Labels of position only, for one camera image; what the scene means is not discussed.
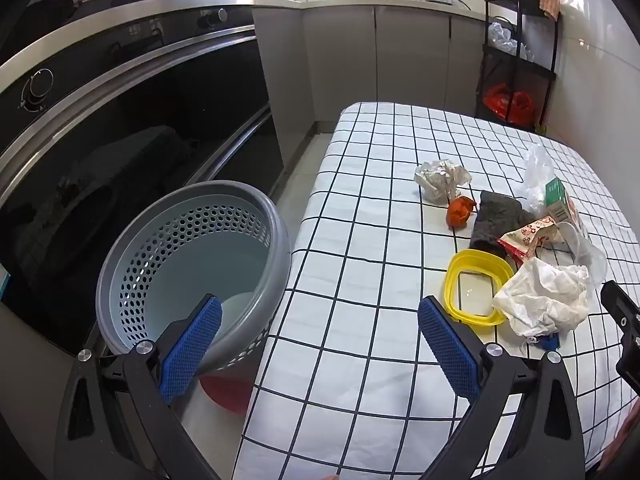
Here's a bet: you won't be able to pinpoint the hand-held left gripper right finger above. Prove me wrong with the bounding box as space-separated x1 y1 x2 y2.
417 296 586 480

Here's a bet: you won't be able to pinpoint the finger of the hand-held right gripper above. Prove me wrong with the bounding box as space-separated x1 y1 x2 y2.
600 280 640 396

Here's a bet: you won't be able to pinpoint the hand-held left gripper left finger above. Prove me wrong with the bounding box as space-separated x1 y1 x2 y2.
54 294 223 480

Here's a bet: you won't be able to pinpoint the yellow plastic lid frame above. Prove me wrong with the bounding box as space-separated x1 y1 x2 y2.
443 249 516 331

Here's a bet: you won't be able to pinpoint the white paper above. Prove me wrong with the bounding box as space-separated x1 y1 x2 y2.
492 257 593 338

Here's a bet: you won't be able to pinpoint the grey perforated plastic basket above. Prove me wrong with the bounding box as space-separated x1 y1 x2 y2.
95 181 292 372

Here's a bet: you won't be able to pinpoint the green and white carton box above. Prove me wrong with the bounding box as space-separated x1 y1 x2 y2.
544 177 581 223

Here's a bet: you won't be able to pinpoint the red round plastic base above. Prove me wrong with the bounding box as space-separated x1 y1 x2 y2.
199 372 258 416

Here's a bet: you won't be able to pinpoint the white black checked tablecloth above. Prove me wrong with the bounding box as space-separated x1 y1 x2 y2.
232 101 640 480

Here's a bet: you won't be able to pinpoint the red and white snack wrapper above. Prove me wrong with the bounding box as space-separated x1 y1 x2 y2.
496 216 571 266

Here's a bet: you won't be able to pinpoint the crumpled orange wrapper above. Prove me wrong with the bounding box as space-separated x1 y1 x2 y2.
446 196 478 229

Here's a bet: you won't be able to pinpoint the dark grey cloth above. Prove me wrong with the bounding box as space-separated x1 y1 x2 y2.
470 190 536 261

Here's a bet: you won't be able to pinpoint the clear plastic bag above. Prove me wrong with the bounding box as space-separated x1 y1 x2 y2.
520 142 608 291

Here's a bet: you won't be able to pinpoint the red plastic bag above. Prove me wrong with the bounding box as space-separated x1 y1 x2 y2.
482 82 536 125

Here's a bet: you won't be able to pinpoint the black metal shelf rack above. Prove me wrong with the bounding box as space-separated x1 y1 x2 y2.
474 0 563 133

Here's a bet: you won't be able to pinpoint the crumpled clear bag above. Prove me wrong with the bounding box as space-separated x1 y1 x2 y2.
487 21 531 58

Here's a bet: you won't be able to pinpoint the black oven knob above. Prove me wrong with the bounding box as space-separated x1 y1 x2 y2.
197 7 228 30
22 67 55 108

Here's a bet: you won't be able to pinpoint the grey kitchen counter cabinets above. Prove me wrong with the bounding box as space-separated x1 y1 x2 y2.
252 0 488 133

